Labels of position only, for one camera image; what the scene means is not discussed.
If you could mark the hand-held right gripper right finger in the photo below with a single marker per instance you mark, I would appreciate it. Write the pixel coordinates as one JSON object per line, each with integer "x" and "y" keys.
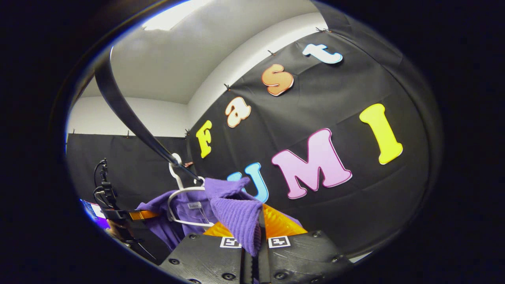
{"x": 300, "y": 260}

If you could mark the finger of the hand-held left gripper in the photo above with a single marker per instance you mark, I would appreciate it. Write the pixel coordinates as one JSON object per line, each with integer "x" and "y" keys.
{"x": 118, "y": 214}

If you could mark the black clothes rack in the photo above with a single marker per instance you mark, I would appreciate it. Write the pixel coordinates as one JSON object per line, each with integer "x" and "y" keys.
{"x": 118, "y": 102}

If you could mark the white clothes hanger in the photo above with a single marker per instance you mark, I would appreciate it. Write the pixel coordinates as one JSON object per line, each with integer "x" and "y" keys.
{"x": 189, "y": 189}

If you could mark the black backdrop cloth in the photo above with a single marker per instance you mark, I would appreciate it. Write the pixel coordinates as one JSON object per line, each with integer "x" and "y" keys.
{"x": 335, "y": 98}

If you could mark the purple knit cardigan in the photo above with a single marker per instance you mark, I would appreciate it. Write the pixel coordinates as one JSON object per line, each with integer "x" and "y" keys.
{"x": 236, "y": 221}

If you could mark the lit display screen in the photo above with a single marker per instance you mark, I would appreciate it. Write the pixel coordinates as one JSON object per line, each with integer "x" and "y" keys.
{"x": 94, "y": 213}

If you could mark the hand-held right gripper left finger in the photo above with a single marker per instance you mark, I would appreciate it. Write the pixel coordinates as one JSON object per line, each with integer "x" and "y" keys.
{"x": 209, "y": 260}

